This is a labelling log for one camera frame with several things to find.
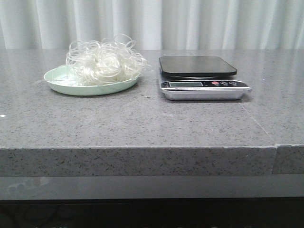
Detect pale green round plate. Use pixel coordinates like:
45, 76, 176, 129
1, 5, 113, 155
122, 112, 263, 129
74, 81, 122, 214
44, 65, 138, 96

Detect white pleated curtain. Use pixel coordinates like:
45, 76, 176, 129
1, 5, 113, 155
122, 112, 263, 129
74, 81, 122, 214
0, 0, 304, 50

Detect white vermicelli noodle bundle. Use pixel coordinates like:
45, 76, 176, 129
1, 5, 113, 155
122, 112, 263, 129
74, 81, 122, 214
66, 34, 151, 86

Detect black silver kitchen scale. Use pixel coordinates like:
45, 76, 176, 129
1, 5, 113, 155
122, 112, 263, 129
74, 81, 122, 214
159, 56, 251, 101

